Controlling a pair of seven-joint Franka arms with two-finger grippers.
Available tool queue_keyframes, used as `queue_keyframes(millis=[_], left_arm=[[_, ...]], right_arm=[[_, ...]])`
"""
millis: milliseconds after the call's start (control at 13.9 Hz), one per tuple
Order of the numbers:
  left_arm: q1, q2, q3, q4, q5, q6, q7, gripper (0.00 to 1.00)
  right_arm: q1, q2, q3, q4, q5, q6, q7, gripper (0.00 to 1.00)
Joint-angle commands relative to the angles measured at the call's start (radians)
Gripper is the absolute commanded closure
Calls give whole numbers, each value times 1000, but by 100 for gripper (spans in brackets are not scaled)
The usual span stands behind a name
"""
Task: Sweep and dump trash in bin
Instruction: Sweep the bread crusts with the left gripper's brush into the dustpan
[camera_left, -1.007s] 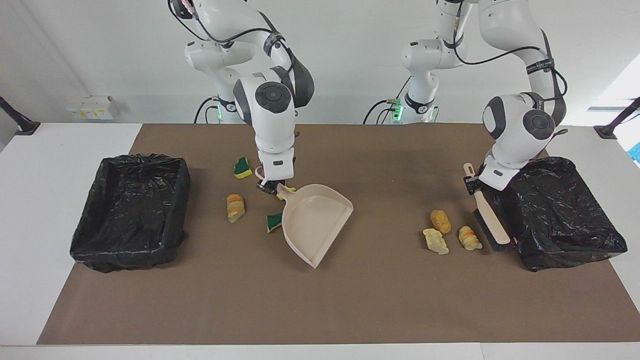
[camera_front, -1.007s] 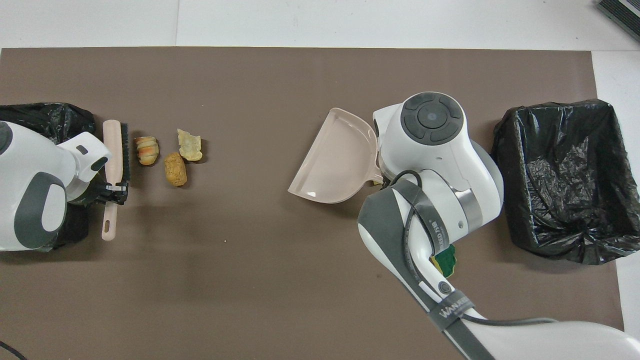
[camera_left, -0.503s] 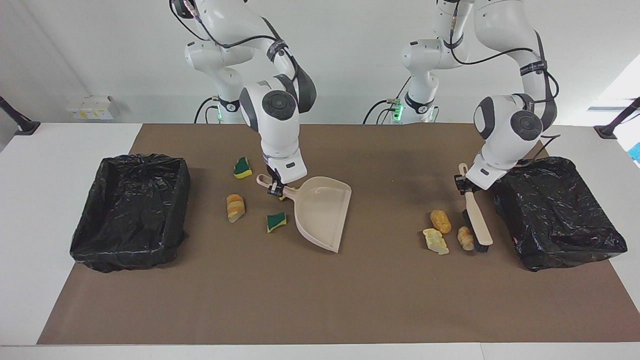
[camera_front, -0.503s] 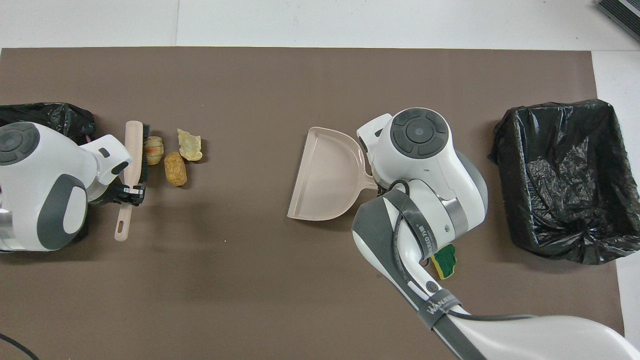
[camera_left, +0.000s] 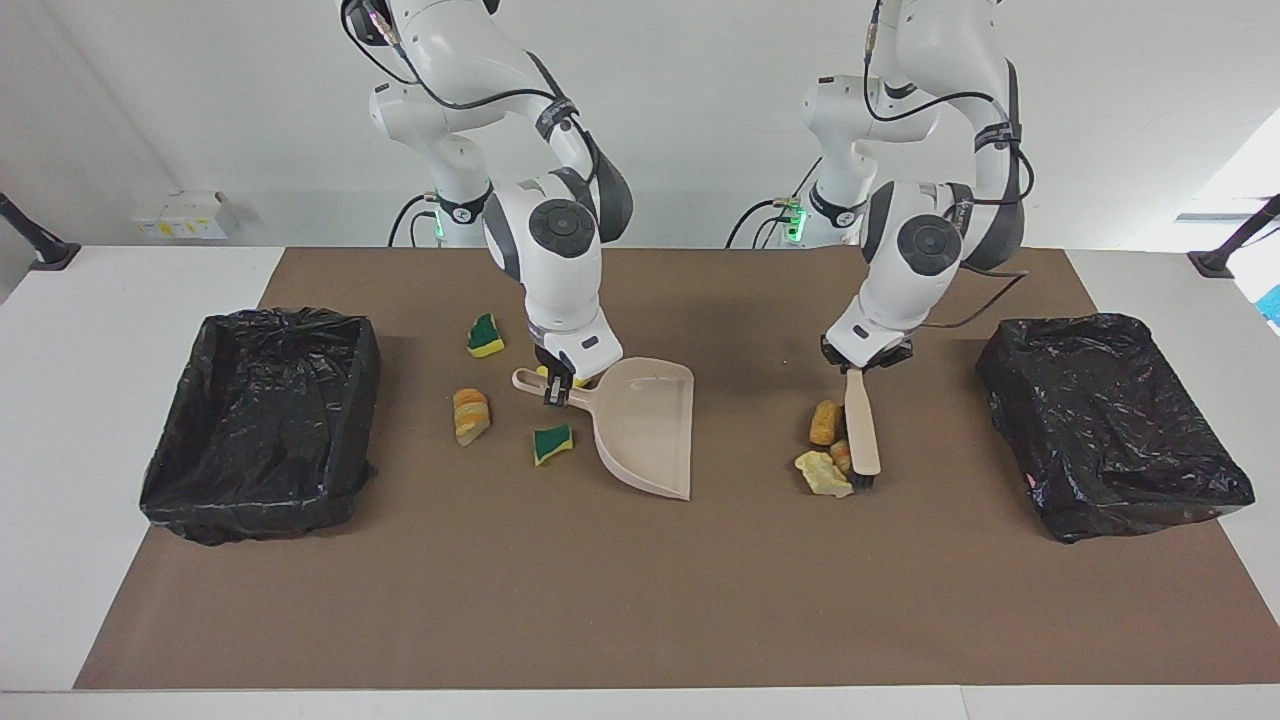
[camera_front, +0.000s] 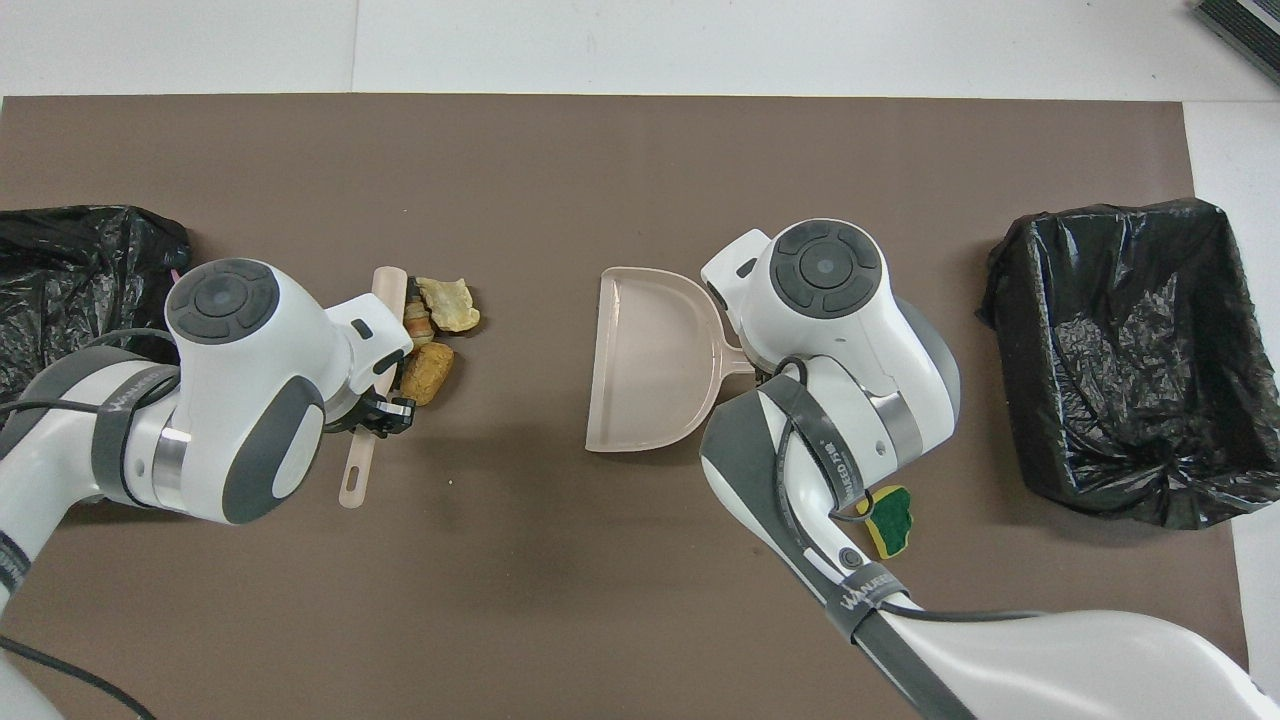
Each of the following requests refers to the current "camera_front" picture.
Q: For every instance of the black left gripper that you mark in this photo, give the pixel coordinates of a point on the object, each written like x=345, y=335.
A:
x=390, y=420

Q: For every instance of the brown bread roll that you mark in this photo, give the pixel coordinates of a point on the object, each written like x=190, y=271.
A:
x=430, y=372

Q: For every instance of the tan bread piece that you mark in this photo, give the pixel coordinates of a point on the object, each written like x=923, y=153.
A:
x=418, y=325

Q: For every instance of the pale torn bread piece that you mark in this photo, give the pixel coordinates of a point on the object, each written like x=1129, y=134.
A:
x=450, y=305

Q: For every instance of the beige plastic dustpan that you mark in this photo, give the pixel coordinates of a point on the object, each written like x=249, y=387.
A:
x=650, y=360

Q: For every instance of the green yellow sponge piece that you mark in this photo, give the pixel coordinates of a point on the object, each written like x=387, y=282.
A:
x=893, y=525

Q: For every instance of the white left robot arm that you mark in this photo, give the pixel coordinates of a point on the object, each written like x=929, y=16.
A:
x=250, y=400

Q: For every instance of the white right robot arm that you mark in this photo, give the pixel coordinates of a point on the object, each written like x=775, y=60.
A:
x=830, y=300

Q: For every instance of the black-bagged bin with pink spot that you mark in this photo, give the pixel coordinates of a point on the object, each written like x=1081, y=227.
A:
x=60, y=260

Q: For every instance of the black-bagged trash bin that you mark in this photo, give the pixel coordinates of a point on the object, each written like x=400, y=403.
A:
x=1120, y=350

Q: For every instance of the brown table mat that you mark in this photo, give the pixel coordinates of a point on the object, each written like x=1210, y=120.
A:
x=640, y=150

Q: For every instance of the dark ribbed panel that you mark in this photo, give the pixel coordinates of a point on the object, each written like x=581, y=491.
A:
x=1245, y=22

